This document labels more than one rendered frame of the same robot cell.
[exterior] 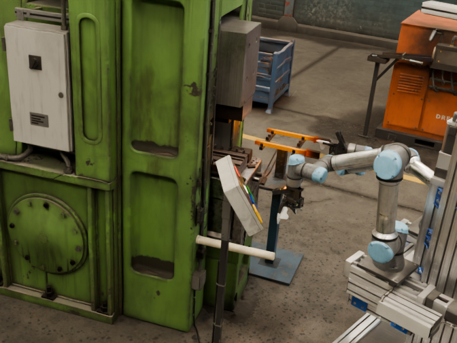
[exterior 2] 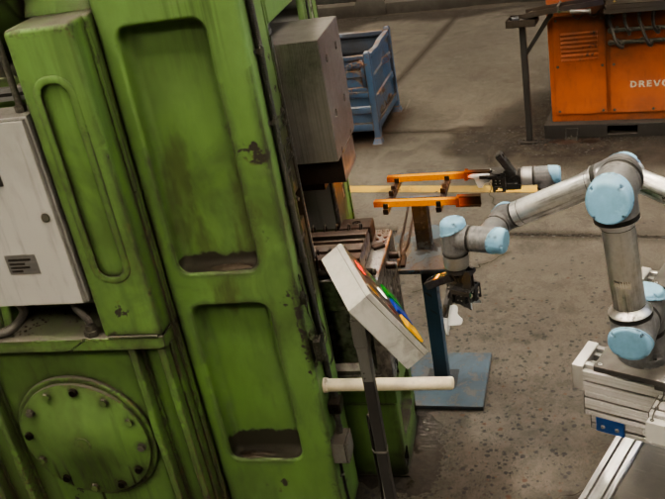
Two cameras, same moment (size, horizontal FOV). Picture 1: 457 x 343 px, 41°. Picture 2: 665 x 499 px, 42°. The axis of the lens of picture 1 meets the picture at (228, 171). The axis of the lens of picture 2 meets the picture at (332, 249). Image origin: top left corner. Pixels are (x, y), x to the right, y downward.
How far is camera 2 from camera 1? 0.46 m
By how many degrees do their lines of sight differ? 1
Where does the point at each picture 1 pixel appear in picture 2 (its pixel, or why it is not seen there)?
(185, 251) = (310, 409)
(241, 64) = (322, 91)
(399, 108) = (571, 87)
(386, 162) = (607, 195)
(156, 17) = (164, 51)
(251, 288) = (426, 431)
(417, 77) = (587, 34)
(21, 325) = not seen: outside the picture
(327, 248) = (524, 333)
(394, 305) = not seen: outside the picture
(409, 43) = not seen: outside the picture
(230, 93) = (317, 143)
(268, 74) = (363, 87)
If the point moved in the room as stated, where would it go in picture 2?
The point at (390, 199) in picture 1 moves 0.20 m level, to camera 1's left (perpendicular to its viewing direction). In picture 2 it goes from (627, 253) to (550, 267)
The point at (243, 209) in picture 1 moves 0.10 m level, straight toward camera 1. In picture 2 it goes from (386, 329) to (390, 349)
